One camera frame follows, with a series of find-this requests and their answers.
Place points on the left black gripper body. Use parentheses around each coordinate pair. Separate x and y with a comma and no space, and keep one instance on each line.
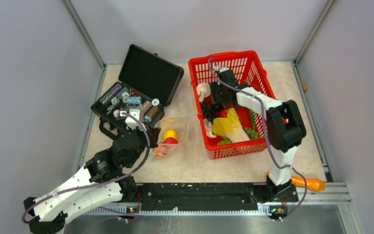
(143,145)

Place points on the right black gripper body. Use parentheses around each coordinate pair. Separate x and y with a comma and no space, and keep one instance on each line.
(217,89)

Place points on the orange fruit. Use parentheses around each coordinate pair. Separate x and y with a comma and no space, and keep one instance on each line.
(164,150)

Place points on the red tomato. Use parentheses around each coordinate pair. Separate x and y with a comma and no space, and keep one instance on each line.
(170,140)

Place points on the yellow lemon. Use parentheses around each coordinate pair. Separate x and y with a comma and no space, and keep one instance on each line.
(170,133)

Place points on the clear zip top bag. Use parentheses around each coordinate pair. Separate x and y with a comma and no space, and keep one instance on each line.
(180,124)

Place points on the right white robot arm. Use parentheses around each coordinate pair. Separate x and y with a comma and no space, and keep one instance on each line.
(283,129)

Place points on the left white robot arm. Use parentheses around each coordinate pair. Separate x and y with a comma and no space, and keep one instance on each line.
(105,178)

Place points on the white mushroom upper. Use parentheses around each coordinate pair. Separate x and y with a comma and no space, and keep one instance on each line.
(203,91)

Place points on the white mushroom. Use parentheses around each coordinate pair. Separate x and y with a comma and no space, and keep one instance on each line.
(203,91)
(208,128)

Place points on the black grape bunch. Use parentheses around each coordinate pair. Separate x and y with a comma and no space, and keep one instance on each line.
(211,111)

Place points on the napa cabbage toy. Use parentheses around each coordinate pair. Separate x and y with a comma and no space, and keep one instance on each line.
(230,127)

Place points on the white mushroom lower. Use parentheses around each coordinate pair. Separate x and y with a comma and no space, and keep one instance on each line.
(208,128)

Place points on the red plastic basket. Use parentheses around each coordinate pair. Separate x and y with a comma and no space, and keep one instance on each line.
(248,69)

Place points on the green lime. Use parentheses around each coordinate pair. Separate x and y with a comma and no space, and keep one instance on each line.
(224,142)

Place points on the green grape bunch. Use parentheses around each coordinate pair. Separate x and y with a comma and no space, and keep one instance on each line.
(252,133)

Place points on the black poker chip case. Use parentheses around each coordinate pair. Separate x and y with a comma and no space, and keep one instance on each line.
(144,76)

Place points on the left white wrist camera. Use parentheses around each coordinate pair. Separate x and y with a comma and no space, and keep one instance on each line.
(132,118)

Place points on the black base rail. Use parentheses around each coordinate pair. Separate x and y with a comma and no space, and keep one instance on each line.
(205,197)

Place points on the orange handled tool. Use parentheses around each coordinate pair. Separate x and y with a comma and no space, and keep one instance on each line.
(312,184)

